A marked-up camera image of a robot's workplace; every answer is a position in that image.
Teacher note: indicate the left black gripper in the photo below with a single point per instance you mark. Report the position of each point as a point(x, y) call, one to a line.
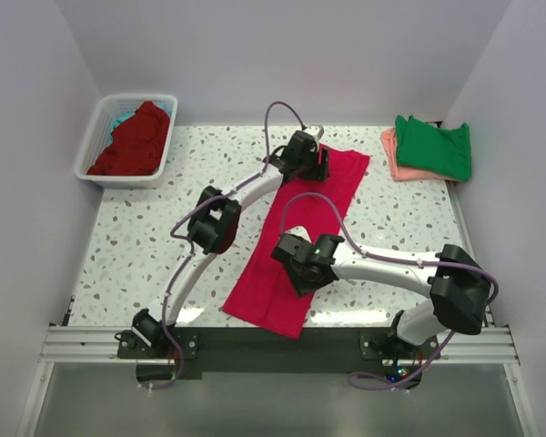
point(318, 171)

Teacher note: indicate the folded green t-shirt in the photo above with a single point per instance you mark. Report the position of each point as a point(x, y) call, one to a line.
point(446, 152)

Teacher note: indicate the dark red t-shirt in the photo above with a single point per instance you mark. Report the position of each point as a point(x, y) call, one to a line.
point(132, 152)

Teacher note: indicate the light blue t-shirt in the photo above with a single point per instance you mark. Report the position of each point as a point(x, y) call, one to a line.
point(144, 117)

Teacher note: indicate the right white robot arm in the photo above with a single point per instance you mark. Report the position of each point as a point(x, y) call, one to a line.
point(454, 287)

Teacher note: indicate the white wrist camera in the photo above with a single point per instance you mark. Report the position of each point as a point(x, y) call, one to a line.
point(301, 232)
point(316, 131)

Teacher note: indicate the aluminium rail frame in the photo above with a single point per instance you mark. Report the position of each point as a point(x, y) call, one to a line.
point(476, 389)

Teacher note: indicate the folded peach t-shirt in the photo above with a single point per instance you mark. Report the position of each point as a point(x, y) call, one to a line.
point(400, 173)

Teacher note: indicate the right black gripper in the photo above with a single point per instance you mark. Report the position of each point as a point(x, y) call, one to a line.
point(302, 286)

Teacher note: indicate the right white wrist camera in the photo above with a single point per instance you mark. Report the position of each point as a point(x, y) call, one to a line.
point(301, 232)

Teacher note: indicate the pink red t-shirt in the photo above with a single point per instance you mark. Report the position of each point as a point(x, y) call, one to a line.
point(263, 295)

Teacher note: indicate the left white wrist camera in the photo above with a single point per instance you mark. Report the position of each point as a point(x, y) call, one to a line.
point(316, 131)

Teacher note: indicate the white plastic laundry basket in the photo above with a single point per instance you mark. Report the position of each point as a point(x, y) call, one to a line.
point(98, 137)

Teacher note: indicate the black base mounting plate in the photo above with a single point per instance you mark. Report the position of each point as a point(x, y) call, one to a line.
point(253, 350)

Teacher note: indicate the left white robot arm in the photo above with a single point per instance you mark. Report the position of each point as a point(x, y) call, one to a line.
point(211, 227)

